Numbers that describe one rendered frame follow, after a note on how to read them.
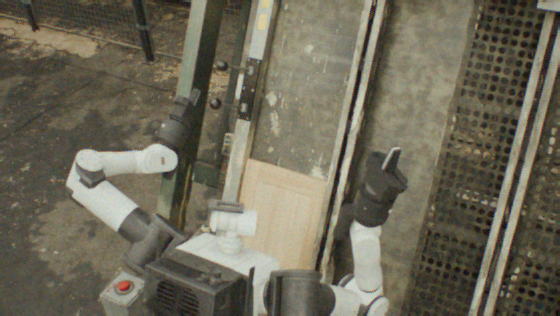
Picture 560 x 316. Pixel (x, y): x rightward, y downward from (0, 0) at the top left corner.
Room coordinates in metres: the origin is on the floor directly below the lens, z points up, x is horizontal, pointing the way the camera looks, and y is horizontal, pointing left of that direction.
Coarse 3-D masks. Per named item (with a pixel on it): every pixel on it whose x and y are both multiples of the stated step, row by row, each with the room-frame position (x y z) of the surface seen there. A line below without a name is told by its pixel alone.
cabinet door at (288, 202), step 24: (264, 168) 1.69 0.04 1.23; (240, 192) 1.68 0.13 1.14; (264, 192) 1.65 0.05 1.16; (288, 192) 1.61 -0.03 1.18; (312, 192) 1.58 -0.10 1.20; (264, 216) 1.61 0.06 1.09; (288, 216) 1.57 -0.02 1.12; (312, 216) 1.54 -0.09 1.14; (264, 240) 1.57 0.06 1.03; (288, 240) 1.53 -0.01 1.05; (312, 240) 1.50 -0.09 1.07; (288, 264) 1.49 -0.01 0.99
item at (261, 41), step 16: (272, 0) 1.94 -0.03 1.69; (256, 16) 1.94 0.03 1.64; (272, 16) 1.92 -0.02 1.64; (256, 32) 1.91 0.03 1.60; (272, 32) 1.92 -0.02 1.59; (256, 48) 1.88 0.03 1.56; (256, 96) 1.81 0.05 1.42; (256, 112) 1.80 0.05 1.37; (240, 128) 1.78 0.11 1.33; (240, 144) 1.75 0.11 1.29; (240, 160) 1.72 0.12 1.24; (240, 176) 1.70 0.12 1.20; (224, 192) 1.69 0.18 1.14
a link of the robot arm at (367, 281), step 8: (376, 264) 1.17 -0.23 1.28; (360, 272) 1.17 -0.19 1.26; (368, 272) 1.16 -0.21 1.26; (376, 272) 1.17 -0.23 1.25; (352, 280) 1.22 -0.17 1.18; (360, 280) 1.17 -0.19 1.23; (368, 280) 1.17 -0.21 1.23; (376, 280) 1.17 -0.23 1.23; (352, 288) 1.20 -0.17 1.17; (360, 288) 1.18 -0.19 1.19; (368, 288) 1.17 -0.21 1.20; (376, 288) 1.17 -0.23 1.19; (368, 296) 1.16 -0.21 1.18
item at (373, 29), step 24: (384, 0) 1.73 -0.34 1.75; (384, 24) 1.73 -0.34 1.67; (360, 48) 1.69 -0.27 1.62; (360, 72) 1.68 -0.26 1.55; (360, 96) 1.62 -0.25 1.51; (360, 120) 1.59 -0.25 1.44; (336, 144) 1.58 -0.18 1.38; (360, 144) 1.59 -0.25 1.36; (336, 168) 1.54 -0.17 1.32; (336, 192) 1.50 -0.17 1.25; (336, 216) 1.46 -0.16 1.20; (336, 240) 1.44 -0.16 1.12; (312, 264) 1.41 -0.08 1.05
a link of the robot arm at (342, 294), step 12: (348, 276) 1.24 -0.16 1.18; (336, 288) 1.13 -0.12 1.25; (336, 300) 1.08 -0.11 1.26; (348, 300) 1.11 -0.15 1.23; (360, 300) 1.15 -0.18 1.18; (372, 300) 1.15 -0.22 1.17; (384, 300) 1.15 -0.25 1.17; (336, 312) 1.07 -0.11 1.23; (348, 312) 1.10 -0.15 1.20; (360, 312) 1.11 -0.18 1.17; (372, 312) 1.12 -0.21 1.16; (384, 312) 1.15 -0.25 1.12
